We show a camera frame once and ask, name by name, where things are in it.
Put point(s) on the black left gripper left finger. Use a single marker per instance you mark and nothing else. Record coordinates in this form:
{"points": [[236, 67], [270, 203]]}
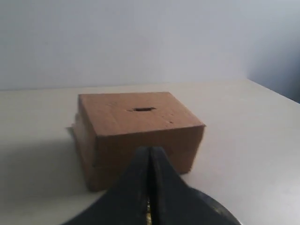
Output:
{"points": [[125, 202]]}

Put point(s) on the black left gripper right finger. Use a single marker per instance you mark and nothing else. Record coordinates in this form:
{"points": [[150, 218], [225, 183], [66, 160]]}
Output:
{"points": [[174, 202]]}

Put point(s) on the gold coin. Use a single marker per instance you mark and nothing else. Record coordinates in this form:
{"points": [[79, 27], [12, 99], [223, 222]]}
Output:
{"points": [[148, 213]]}

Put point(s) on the brown cardboard box with slot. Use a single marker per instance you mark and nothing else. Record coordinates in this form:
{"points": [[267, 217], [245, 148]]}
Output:
{"points": [[109, 127]]}

